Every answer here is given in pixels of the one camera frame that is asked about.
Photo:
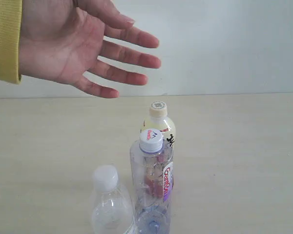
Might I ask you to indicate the clear Ganten bottle white cap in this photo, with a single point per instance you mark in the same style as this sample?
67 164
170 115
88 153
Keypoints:
152 214

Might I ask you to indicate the milk tea bottle cream cap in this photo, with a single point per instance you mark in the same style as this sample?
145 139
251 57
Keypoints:
158 119

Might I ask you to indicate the yellow sleeved forearm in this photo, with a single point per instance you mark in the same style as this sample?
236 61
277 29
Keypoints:
10 25

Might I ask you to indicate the bare open human hand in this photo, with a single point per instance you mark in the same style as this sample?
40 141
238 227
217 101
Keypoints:
60 40

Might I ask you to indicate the small clear bottle white cap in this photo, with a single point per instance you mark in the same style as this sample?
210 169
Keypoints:
112 211

